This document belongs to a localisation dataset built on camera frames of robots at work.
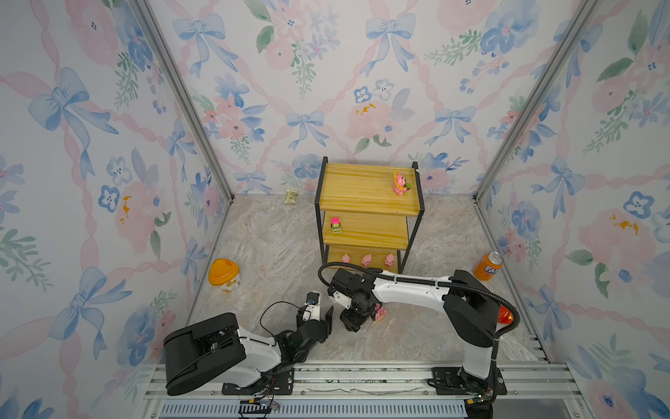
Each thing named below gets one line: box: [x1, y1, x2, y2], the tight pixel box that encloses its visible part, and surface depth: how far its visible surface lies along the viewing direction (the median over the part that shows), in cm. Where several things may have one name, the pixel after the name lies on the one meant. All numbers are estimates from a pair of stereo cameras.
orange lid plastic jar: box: [208, 258, 241, 293], surface depth 87 cm
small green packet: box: [284, 189, 298, 205], surface depth 123 cm
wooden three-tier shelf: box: [314, 156, 425, 273], surface depth 78 cm
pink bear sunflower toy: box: [393, 171, 412, 197], surface depth 73 cm
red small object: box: [498, 305, 514, 325], surface depth 85 cm
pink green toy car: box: [330, 216, 342, 234], surface depth 88 cm
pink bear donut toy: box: [375, 303, 388, 322], surface depth 86 cm
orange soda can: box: [472, 250, 505, 282], surface depth 90 cm
